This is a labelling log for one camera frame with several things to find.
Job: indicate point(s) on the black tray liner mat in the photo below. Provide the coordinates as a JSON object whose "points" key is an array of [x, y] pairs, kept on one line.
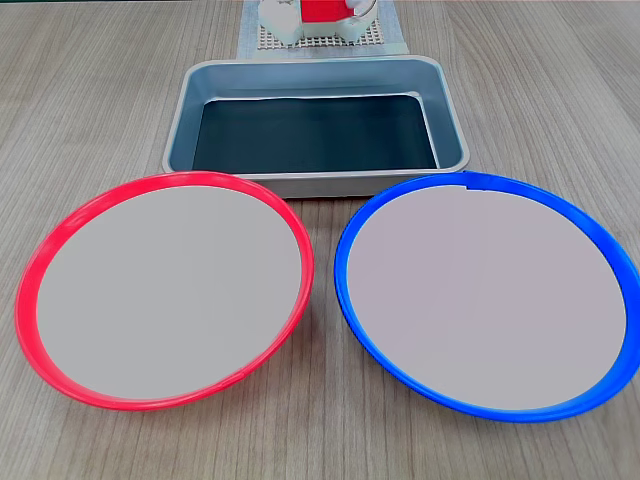
{"points": [[310, 135]]}

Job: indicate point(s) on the red rimmed white dish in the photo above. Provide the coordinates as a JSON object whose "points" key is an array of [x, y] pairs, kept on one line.
{"points": [[170, 295]]}

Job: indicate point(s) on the silver metal tray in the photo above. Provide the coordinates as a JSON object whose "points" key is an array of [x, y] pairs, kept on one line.
{"points": [[310, 80]]}

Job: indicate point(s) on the blue rimmed white dish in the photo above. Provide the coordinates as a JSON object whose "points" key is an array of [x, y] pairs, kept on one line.
{"points": [[485, 300]]}

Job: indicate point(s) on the white mesh mat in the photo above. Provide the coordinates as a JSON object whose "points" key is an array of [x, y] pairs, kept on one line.
{"points": [[372, 41]]}

